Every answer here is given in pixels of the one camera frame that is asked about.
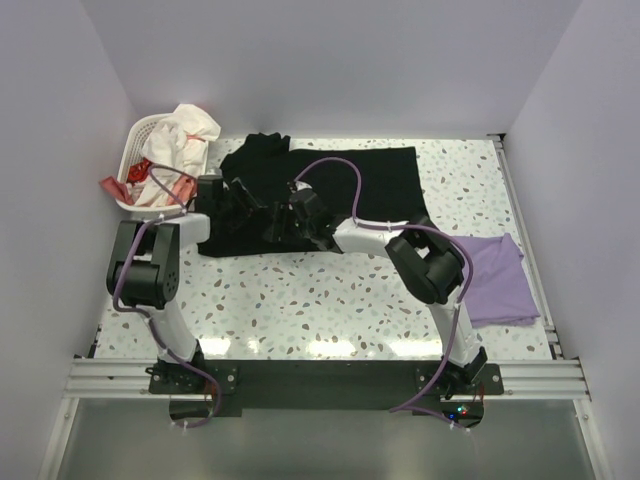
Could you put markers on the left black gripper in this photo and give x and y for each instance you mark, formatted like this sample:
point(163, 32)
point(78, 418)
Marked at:
point(248, 202)

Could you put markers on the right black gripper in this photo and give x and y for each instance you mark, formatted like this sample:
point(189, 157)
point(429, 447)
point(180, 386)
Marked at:
point(272, 233)

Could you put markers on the black t shirt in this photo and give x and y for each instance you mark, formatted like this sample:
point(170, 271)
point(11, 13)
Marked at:
point(391, 189)

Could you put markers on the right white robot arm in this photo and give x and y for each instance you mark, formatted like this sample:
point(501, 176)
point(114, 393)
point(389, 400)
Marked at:
point(432, 267)

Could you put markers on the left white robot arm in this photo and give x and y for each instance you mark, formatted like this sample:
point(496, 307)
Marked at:
point(143, 272)

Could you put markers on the white t shirt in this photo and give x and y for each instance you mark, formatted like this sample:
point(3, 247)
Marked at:
point(180, 141)

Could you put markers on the pink red garment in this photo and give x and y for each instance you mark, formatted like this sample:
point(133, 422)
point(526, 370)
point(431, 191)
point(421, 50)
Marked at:
point(120, 187)

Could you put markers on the white laundry basket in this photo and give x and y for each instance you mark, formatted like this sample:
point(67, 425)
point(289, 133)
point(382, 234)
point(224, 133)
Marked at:
point(136, 137)

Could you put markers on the folded purple t shirt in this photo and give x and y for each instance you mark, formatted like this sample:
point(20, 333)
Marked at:
point(499, 293)

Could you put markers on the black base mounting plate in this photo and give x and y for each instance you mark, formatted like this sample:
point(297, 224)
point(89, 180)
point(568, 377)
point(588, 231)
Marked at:
point(228, 388)

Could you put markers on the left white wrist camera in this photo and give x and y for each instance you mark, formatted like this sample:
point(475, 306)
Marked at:
point(216, 172)

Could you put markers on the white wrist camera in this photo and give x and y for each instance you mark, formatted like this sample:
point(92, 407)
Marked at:
point(216, 172)
point(296, 186)

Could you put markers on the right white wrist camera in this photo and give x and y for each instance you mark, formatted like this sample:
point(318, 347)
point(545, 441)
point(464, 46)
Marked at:
point(296, 186)

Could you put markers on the aluminium frame rail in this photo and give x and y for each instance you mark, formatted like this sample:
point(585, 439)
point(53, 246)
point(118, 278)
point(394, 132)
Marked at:
point(522, 380)

